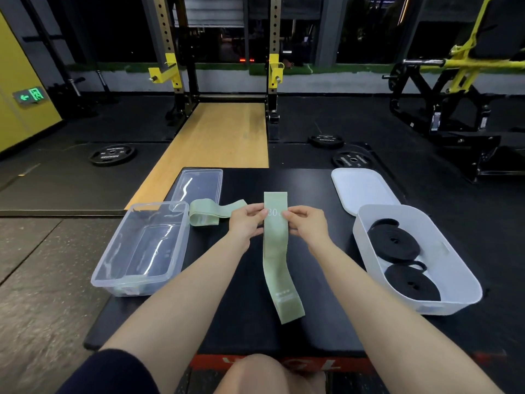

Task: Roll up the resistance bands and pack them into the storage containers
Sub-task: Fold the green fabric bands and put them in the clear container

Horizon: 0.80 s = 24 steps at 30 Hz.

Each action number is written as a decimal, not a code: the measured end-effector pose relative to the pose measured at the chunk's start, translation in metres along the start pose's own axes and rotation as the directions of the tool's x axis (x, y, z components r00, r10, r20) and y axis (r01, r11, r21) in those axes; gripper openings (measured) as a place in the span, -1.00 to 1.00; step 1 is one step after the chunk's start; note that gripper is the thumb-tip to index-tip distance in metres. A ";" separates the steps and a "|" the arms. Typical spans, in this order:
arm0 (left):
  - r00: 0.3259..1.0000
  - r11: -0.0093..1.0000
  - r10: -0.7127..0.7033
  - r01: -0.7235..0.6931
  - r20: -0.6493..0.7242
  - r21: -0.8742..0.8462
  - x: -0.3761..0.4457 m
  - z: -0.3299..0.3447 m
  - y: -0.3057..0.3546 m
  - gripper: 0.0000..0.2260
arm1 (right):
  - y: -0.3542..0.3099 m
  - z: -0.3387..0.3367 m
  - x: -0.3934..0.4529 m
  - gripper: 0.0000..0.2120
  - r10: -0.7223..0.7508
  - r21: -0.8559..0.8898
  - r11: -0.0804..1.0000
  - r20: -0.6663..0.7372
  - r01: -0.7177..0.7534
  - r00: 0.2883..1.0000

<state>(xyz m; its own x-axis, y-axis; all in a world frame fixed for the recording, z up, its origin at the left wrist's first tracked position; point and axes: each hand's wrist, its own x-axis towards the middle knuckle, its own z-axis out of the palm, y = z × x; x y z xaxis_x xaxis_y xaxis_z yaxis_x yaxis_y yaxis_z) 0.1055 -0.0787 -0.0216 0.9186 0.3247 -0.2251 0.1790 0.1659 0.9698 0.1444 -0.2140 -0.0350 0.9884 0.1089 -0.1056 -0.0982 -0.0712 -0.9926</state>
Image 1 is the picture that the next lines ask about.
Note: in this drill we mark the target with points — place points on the white plastic lid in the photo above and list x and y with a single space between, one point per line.
363 188

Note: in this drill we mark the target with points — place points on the thin black resistance band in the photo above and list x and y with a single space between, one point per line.
412 283

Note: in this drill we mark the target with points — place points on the wooden lifting platform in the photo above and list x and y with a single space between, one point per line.
213 139

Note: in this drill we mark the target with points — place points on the yellow black exercise machine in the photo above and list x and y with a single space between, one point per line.
463 65

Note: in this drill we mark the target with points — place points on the grey window blind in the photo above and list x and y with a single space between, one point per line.
209 12

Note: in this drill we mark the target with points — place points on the light green resistance band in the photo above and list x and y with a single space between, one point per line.
277 258
201 215
128 289

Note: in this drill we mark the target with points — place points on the black weight plate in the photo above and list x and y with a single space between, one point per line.
112 155
326 141
352 160

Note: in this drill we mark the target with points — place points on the clear plastic lid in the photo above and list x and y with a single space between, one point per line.
199 186

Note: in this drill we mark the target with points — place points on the wide black resistance band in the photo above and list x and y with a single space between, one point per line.
393 242

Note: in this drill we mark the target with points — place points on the green exit sign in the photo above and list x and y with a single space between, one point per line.
30 95

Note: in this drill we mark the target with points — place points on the person's right forearm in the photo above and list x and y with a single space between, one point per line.
402 320

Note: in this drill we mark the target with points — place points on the person's left leg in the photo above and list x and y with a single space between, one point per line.
258 375

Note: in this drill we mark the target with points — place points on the yellow black squat rack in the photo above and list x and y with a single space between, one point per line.
274 32

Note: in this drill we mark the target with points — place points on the person's right hand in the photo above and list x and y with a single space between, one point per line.
311 227

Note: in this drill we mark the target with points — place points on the black plyo platform red side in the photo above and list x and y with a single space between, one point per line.
242 324

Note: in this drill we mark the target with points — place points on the person's left hand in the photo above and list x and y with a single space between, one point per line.
246 225

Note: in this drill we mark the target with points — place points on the white plastic bin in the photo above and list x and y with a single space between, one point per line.
455 266

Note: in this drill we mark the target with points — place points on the clear plastic container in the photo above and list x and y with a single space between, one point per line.
139 250

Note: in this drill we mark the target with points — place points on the black upright bar holder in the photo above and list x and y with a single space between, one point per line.
103 84

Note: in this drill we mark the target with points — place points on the person's left forearm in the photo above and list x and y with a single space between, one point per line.
176 307

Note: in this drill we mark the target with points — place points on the dark navy shirt sleeve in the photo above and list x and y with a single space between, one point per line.
106 373

